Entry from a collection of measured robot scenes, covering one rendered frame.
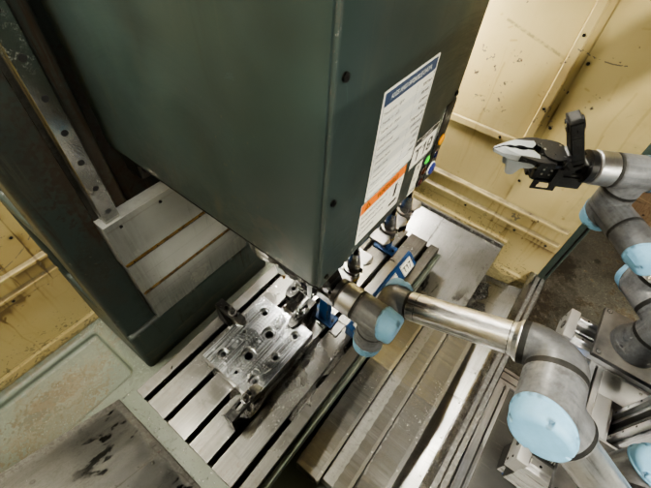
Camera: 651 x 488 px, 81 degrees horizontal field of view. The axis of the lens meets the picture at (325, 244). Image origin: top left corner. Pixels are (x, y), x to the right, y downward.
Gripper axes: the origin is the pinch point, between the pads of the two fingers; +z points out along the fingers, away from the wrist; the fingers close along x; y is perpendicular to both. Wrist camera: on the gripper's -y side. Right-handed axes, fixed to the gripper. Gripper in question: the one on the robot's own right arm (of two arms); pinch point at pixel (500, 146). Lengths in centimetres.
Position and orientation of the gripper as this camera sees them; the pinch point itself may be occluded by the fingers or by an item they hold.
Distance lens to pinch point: 92.6
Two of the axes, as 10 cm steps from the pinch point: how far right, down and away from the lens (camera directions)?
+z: -9.9, -1.4, 0.4
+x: 1.3, -7.6, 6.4
